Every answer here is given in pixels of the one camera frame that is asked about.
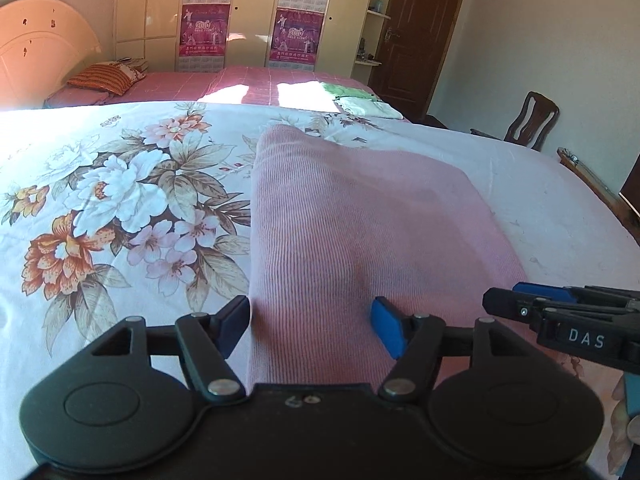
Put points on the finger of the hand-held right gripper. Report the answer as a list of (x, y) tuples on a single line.
[(535, 290), (500, 302)]

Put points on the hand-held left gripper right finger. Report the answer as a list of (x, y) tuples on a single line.
[(387, 327)]

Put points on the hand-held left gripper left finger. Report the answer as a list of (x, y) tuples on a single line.
[(235, 322)]

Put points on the pink ribbed sweater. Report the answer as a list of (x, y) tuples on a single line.
[(325, 235)]

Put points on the person's right hand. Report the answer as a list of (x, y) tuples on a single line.
[(625, 425)]

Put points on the brown wooden furniture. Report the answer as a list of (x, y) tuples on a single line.
[(595, 185)]

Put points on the dark wooden chair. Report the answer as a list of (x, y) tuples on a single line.
[(532, 120)]

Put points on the white floral bedsheet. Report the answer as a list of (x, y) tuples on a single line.
[(125, 185)]

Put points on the pale folded cloth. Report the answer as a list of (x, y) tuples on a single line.
[(370, 109)]

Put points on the green cloth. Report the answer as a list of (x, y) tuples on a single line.
[(347, 91)]

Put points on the pink checked bedsheet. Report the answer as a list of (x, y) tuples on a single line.
[(200, 82)]

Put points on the patterned white pillow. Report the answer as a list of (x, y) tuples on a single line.
[(136, 67)]

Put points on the orange striped pillow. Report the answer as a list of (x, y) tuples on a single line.
[(105, 79)]

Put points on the folded pink blanket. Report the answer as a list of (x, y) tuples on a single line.
[(75, 97)]

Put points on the dark brown door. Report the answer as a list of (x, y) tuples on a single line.
[(415, 35)]

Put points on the cream corner shelf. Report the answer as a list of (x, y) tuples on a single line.
[(375, 15)]

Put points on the cream wardrobe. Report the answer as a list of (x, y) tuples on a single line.
[(255, 10)]

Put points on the cream wooden headboard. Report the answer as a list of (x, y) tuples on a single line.
[(35, 50)]

